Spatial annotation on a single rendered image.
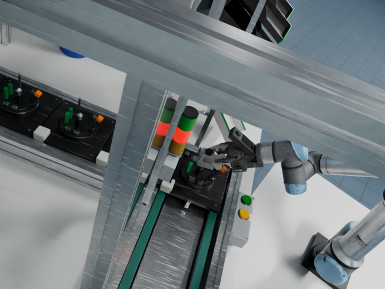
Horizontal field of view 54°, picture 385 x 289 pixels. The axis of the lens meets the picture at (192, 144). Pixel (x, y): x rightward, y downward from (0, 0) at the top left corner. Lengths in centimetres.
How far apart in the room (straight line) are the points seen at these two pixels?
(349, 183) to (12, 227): 279
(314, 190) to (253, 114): 172
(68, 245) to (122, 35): 122
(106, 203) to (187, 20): 25
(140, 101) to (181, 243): 111
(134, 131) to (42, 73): 164
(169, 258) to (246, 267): 31
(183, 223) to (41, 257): 49
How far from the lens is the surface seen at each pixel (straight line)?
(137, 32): 18
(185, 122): 104
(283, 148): 130
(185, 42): 17
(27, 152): 151
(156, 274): 130
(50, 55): 206
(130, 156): 33
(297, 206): 178
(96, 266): 53
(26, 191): 148
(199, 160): 140
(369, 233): 128
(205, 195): 145
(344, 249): 136
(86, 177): 145
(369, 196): 358
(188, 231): 140
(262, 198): 171
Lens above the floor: 208
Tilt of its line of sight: 44 degrees down
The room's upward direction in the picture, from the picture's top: 24 degrees clockwise
